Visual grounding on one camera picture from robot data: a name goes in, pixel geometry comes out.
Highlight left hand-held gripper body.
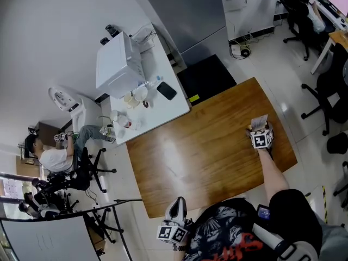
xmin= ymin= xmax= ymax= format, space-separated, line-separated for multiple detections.
xmin=156 ymin=218 xmax=194 ymax=253

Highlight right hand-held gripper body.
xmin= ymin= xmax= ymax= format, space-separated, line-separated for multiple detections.
xmin=249 ymin=128 xmax=275 ymax=160

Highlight person's right forearm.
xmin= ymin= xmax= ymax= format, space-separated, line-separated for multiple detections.
xmin=257 ymin=147 xmax=290 ymax=201

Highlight person's black printed shirt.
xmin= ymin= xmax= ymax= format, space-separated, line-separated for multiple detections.
xmin=184 ymin=189 xmax=324 ymax=261

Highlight black floor mat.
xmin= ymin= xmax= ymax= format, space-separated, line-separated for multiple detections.
xmin=176 ymin=54 xmax=238 ymax=107

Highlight black round stool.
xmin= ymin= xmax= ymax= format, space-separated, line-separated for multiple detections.
xmin=326 ymin=131 xmax=348 ymax=155

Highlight black chest-mounted screen device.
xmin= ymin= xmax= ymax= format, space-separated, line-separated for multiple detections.
xmin=256 ymin=204 xmax=272 ymax=223

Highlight cardboard box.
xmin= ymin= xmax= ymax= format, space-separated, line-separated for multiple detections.
xmin=89 ymin=226 xmax=107 ymax=256

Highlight white floor router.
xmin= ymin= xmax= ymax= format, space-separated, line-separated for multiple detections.
xmin=229 ymin=43 xmax=251 ymax=60

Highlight black smartphone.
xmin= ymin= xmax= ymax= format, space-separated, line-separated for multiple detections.
xmin=156 ymin=81 xmax=178 ymax=101

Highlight green label plastic bottle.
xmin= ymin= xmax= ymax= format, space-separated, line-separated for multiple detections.
xmin=98 ymin=125 xmax=115 ymax=138

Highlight light wooden desk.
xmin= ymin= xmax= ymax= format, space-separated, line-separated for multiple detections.
xmin=310 ymin=29 xmax=348 ymax=76

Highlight clear plastic water bottle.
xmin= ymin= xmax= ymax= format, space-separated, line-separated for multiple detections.
xmin=137 ymin=75 xmax=164 ymax=90

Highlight white mug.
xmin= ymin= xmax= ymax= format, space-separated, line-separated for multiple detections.
xmin=133 ymin=86 xmax=149 ymax=103

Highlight cream mug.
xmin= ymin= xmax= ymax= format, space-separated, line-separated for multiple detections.
xmin=123 ymin=91 xmax=137 ymax=109

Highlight whiteboard on black stand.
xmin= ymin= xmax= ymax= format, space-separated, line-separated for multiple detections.
xmin=0 ymin=198 xmax=144 ymax=261

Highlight white keyboard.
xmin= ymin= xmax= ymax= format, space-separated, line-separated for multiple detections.
xmin=316 ymin=3 xmax=346 ymax=29

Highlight person's grey trousers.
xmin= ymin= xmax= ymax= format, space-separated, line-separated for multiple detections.
xmin=317 ymin=221 xmax=348 ymax=261

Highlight grey metal cabinet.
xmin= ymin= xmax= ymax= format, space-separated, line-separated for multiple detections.
xmin=135 ymin=0 xmax=231 ymax=68

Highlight white standing appliance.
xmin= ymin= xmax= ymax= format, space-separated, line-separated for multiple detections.
xmin=48 ymin=85 xmax=102 ymax=136

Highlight brown wooden cabinet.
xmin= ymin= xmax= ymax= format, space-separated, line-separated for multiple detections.
xmin=34 ymin=121 xmax=65 ymax=148

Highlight white microwave oven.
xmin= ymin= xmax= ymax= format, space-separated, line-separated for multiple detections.
xmin=95 ymin=31 xmax=145 ymax=100

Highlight black water bottle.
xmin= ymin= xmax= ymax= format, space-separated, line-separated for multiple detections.
xmin=105 ymin=24 xmax=121 ymax=38

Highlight white harness strap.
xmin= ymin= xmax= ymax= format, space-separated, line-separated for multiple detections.
xmin=251 ymin=223 xmax=319 ymax=261

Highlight white wall box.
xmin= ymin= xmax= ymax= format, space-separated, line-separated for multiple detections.
xmin=223 ymin=0 xmax=248 ymax=12

